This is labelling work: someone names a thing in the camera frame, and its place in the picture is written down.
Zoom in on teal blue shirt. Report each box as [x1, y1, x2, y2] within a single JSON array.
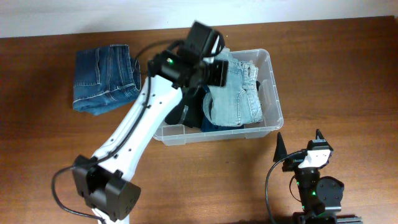
[[200, 85, 244, 133]]

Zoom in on light blue jeans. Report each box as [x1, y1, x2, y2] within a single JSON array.
[[202, 49, 263, 127]]

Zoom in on dark navy garment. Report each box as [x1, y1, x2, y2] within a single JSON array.
[[256, 80, 261, 92]]

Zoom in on right black camera cable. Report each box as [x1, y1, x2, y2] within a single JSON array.
[[264, 151, 307, 224]]

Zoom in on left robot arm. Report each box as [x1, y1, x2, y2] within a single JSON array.
[[71, 22, 228, 223]]

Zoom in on dark blue jeans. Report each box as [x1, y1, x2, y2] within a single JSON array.
[[72, 44, 142, 116]]

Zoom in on clear plastic storage bin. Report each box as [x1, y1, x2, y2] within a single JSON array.
[[153, 49, 284, 146]]

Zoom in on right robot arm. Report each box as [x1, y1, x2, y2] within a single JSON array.
[[273, 129, 345, 223]]

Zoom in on black garment with tape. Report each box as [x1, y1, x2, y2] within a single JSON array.
[[165, 88, 206, 128]]

